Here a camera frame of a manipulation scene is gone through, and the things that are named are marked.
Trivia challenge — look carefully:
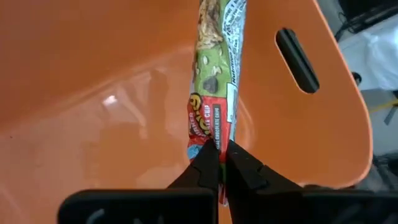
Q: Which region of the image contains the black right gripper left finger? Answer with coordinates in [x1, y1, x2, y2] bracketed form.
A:
[57, 139, 220, 224]

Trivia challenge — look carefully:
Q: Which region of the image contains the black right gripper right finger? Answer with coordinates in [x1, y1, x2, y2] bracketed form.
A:
[224, 139, 398, 224]

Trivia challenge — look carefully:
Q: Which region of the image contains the red green chocolate chip bar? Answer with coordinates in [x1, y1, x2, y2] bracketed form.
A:
[186, 0, 248, 206]

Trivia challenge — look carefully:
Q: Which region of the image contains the opaque orange bin with slot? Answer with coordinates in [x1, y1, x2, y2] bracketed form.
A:
[0, 0, 374, 224]

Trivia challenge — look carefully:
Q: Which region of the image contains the white trash can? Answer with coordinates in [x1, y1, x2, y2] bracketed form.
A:
[338, 14, 398, 91]

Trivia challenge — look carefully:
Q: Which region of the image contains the yellow hanging cable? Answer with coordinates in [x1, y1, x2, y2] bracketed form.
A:
[369, 98, 398, 113]

